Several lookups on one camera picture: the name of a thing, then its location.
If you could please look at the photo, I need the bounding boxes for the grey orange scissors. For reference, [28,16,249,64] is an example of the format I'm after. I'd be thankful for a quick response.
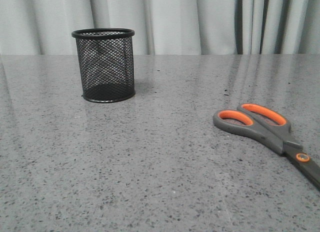
[213,103,320,189]

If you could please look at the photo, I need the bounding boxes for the grey curtain backdrop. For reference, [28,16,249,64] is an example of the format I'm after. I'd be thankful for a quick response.
[0,0,320,55]

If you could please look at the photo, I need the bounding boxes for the black mesh pen cup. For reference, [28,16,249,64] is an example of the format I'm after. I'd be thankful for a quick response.
[71,28,136,103]

